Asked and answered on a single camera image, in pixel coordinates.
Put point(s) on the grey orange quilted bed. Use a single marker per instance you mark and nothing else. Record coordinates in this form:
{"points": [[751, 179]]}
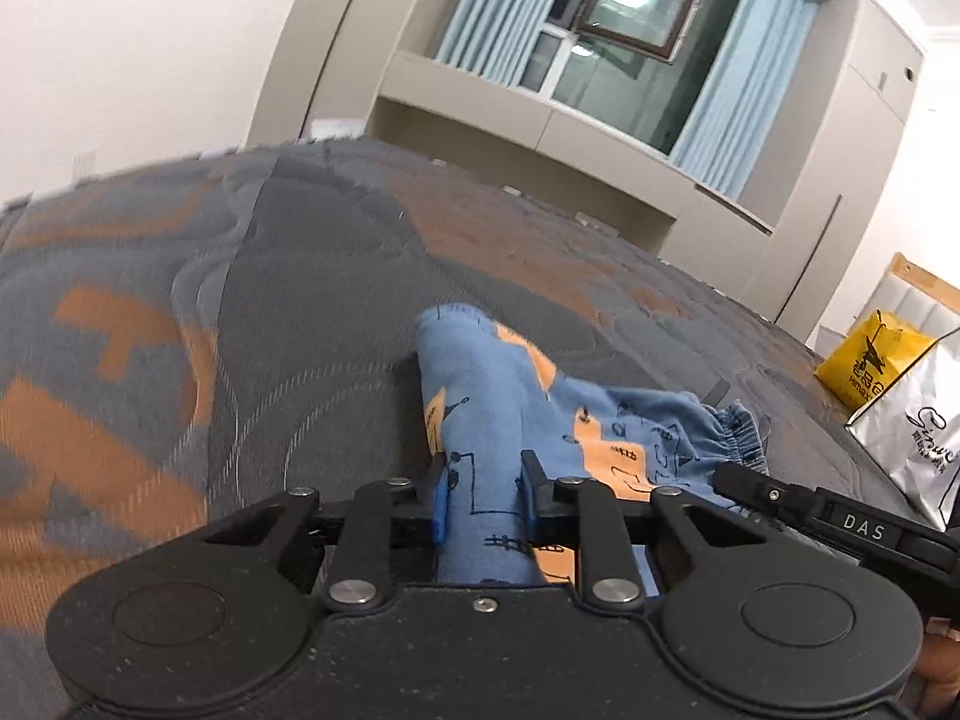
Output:
{"points": [[262, 300]]}

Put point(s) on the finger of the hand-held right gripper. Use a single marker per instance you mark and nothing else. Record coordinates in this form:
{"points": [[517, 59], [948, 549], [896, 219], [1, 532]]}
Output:
{"points": [[765, 493]]}

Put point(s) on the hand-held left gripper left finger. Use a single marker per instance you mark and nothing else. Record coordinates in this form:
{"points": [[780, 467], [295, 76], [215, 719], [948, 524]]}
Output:
{"points": [[441, 499]]}

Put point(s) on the silver shopping bag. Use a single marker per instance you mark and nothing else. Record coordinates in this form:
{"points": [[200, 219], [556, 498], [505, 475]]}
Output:
{"points": [[919, 427]]}

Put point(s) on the person's right hand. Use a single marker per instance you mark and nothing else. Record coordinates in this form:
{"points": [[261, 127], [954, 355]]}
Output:
{"points": [[943, 660]]}

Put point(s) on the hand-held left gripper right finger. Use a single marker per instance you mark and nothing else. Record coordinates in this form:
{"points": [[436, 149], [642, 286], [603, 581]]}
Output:
{"points": [[531, 499]]}

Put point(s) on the light blue curtain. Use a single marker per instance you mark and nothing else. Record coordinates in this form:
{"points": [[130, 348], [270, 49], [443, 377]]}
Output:
{"points": [[742, 82], [499, 7]]}

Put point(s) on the beige wardrobe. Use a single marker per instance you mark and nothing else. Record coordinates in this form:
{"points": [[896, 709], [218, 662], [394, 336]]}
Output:
{"points": [[847, 165], [322, 52]]}

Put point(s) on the window with dark frame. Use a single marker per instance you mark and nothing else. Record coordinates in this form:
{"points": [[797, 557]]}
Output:
{"points": [[637, 30]]}

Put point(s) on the beige window bench cabinet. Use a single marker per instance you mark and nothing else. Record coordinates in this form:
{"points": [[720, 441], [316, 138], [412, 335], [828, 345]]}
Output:
{"points": [[570, 135]]}

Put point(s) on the yellow shopping bag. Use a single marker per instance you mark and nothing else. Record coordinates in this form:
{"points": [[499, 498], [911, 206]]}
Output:
{"points": [[870, 360]]}

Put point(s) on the white paper sheet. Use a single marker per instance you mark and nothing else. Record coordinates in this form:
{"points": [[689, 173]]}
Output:
{"points": [[334, 127]]}

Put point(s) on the wooden headboard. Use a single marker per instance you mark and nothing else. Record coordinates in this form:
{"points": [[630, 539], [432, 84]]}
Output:
{"points": [[926, 285]]}

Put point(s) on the white wall socket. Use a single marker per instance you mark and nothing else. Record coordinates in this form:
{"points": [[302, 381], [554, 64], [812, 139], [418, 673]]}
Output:
{"points": [[84, 162]]}

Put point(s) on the blue printed pants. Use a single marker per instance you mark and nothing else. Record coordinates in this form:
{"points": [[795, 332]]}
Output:
{"points": [[517, 420]]}

